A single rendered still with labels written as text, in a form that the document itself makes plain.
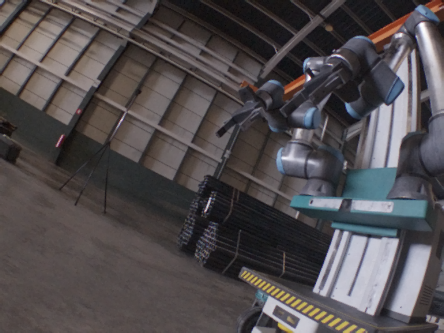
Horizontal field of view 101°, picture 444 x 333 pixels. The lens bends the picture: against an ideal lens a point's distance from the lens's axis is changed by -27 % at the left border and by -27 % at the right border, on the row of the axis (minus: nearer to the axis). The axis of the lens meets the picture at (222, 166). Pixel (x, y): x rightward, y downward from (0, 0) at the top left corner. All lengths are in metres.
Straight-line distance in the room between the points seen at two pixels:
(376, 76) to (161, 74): 10.43
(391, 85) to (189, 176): 9.57
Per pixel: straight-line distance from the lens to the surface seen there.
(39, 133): 10.50
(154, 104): 10.39
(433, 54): 1.08
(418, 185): 0.92
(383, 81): 0.77
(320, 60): 1.54
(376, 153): 1.37
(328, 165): 1.21
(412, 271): 1.20
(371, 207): 0.94
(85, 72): 11.03
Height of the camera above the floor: 0.42
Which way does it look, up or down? 14 degrees up
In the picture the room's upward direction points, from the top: 24 degrees clockwise
